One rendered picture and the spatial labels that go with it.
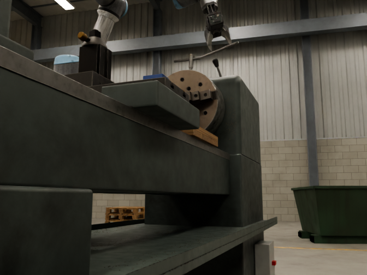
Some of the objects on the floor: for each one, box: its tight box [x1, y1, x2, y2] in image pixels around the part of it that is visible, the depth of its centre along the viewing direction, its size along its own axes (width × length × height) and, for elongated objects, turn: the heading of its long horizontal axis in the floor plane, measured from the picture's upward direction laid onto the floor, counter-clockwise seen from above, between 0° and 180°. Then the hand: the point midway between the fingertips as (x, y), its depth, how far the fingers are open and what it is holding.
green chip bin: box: [291, 186, 367, 244], centre depth 594 cm, size 134×94×85 cm
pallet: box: [105, 206, 145, 224], centre depth 946 cm, size 125×86×44 cm
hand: (220, 47), depth 167 cm, fingers open, 8 cm apart
